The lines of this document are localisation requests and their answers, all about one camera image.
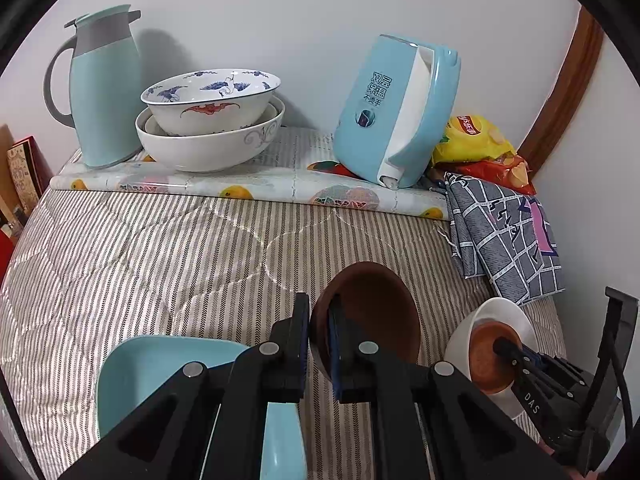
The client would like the brown wooden door frame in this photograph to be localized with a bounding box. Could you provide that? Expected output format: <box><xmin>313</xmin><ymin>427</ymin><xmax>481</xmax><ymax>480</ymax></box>
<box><xmin>515</xmin><ymin>5</ymin><xmax>606</xmax><ymax>181</ymax></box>

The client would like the striped quilt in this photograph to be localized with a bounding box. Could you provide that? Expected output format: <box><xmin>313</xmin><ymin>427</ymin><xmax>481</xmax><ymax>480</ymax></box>
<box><xmin>0</xmin><ymin>187</ymin><xmax>563</xmax><ymax>480</ymax></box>

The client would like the large white swirl-print bowl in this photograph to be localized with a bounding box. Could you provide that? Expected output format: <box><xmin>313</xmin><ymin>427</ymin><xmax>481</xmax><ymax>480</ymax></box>
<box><xmin>135</xmin><ymin>96</ymin><xmax>286</xmax><ymax>173</ymax></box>

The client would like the blue plate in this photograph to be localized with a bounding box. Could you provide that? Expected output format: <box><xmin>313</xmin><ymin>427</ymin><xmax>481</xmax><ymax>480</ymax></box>
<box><xmin>96</xmin><ymin>335</ymin><xmax>308</xmax><ymax>480</ymax></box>

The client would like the patterned gift box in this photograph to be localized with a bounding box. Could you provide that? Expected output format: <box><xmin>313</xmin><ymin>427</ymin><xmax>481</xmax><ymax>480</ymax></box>
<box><xmin>6</xmin><ymin>135</ymin><xmax>48</xmax><ymax>211</ymax></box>

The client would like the white bowl between stacked bowls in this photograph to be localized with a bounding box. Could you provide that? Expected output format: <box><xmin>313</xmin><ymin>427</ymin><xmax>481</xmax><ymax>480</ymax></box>
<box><xmin>140</xmin><ymin>101</ymin><xmax>279</xmax><ymax>137</ymax></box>

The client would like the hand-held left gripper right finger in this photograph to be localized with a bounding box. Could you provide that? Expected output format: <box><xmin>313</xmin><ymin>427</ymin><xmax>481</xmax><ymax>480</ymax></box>
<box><xmin>327</xmin><ymin>295</ymin><xmax>571</xmax><ymax>480</ymax></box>

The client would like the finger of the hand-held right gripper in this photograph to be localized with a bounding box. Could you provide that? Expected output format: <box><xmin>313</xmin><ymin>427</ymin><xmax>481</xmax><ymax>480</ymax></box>
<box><xmin>494</xmin><ymin>337</ymin><xmax>551</xmax><ymax>423</ymax></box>
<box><xmin>527</xmin><ymin>352</ymin><xmax>596</xmax><ymax>396</ymax></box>

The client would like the red chip bag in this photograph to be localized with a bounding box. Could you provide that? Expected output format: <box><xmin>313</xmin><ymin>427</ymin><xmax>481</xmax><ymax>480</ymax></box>
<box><xmin>440</xmin><ymin>152</ymin><xmax>537</xmax><ymax>196</ymax></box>

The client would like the fruit print oilcloth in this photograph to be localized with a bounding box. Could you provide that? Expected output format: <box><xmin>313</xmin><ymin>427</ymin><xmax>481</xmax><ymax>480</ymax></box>
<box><xmin>50</xmin><ymin>127</ymin><xmax>451</xmax><ymax>221</ymax></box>

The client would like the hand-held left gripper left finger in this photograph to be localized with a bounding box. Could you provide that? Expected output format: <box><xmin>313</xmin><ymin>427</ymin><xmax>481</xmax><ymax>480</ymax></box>
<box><xmin>57</xmin><ymin>292</ymin><xmax>312</xmax><ymax>480</ymax></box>

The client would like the light blue electric kettle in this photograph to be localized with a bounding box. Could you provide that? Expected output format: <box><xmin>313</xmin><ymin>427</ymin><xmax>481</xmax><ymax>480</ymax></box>
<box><xmin>333</xmin><ymin>34</ymin><xmax>461</xmax><ymax>190</ymax></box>

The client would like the red paper bag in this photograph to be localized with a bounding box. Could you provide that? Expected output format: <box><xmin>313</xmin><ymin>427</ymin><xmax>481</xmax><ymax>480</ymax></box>
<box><xmin>0</xmin><ymin>230</ymin><xmax>16</xmax><ymax>273</ymax></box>

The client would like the grey checked cloth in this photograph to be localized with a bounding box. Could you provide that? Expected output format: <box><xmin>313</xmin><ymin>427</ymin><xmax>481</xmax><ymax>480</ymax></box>
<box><xmin>442</xmin><ymin>171</ymin><xmax>566</xmax><ymax>307</ymax></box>

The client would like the crane print porcelain bowl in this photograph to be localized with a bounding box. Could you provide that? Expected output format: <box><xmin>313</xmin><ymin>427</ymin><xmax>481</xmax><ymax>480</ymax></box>
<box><xmin>140</xmin><ymin>67</ymin><xmax>282</xmax><ymax>137</ymax></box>

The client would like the small brown bowl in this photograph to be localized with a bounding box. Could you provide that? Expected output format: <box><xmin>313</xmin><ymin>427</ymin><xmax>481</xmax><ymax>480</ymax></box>
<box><xmin>470</xmin><ymin>322</ymin><xmax>526</xmax><ymax>393</ymax></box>
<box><xmin>309</xmin><ymin>261</ymin><xmax>418</xmax><ymax>381</ymax></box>

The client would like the light blue thermos jug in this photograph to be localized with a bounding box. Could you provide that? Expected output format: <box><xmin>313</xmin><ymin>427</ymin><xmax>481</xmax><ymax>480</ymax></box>
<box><xmin>44</xmin><ymin>5</ymin><xmax>143</xmax><ymax>170</ymax></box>

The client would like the yellow chip bag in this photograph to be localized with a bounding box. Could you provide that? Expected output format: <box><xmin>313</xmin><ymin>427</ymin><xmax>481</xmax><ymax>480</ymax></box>
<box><xmin>431</xmin><ymin>116</ymin><xmax>517</xmax><ymax>165</ymax></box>

